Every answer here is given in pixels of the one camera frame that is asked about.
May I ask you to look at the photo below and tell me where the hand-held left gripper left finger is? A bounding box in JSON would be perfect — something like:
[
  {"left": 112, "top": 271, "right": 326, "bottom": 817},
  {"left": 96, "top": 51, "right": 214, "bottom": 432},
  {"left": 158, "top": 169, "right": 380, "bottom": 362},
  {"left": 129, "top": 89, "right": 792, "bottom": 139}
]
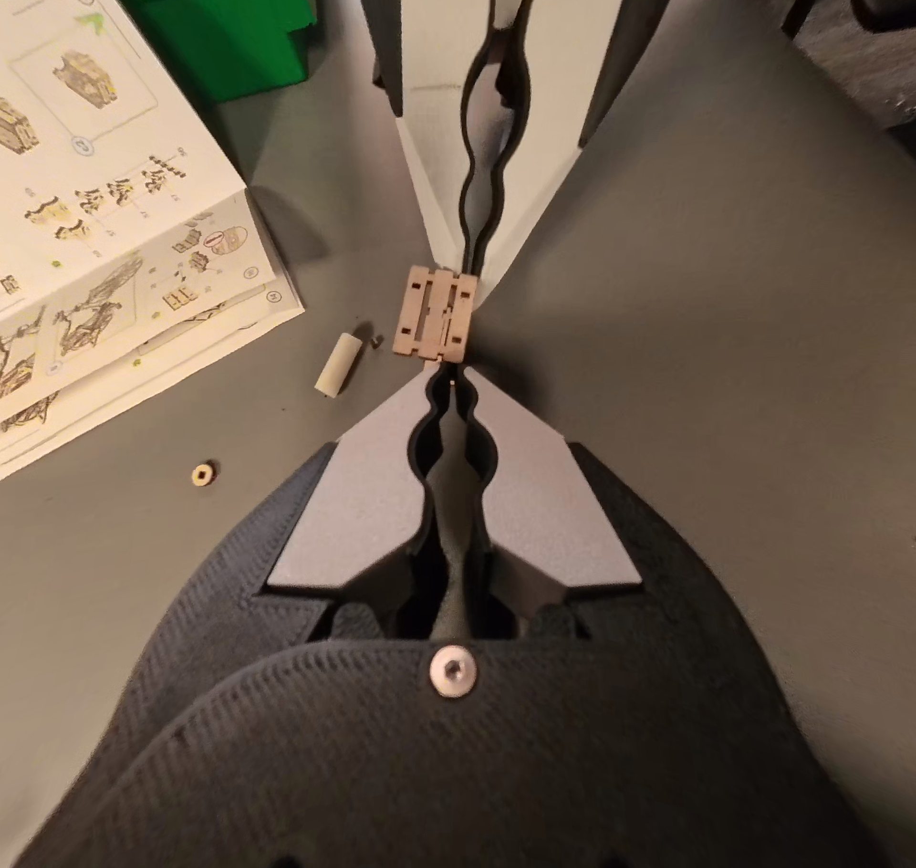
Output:
[{"left": 265, "top": 367, "right": 452, "bottom": 590}]

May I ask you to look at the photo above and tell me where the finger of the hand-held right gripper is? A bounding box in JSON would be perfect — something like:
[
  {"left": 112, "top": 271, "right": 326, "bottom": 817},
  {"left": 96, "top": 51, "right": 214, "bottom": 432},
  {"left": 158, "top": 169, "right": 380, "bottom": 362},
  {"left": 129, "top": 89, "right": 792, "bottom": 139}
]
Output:
[
  {"left": 474, "top": 0, "right": 636, "bottom": 300},
  {"left": 396, "top": 0, "right": 498, "bottom": 273}
]

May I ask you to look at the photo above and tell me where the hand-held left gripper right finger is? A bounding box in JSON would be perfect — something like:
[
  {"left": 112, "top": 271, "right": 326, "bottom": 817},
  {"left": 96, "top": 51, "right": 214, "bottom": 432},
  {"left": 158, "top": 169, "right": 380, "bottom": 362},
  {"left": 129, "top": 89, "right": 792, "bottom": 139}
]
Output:
[{"left": 457, "top": 369, "right": 644, "bottom": 591}]

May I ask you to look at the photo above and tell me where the slatted wooden model panel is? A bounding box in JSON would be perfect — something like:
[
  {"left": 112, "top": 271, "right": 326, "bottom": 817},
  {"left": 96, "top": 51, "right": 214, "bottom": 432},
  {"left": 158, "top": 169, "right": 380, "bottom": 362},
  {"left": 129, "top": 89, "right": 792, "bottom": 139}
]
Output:
[{"left": 391, "top": 264, "right": 479, "bottom": 362}]

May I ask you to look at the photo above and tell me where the cream cylindrical wax stick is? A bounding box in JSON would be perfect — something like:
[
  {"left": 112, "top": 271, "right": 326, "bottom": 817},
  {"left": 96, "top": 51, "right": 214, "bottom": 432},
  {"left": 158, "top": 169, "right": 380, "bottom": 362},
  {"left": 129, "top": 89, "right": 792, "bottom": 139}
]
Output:
[{"left": 314, "top": 333, "right": 366, "bottom": 398}]

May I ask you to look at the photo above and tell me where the green box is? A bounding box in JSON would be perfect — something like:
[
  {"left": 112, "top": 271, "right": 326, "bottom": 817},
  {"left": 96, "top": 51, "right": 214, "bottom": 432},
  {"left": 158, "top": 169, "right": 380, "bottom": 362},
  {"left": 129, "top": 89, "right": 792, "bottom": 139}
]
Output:
[{"left": 0, "top": 0, "right": 318, "bottom": 104}]

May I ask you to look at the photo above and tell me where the white instruction booklet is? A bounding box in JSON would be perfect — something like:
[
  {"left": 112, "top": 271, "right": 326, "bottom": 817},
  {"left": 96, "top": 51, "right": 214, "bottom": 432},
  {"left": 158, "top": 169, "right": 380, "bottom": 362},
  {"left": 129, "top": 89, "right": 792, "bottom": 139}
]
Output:
[{"left": 0, "top": 0, "right": 306, "bottom": 483}]

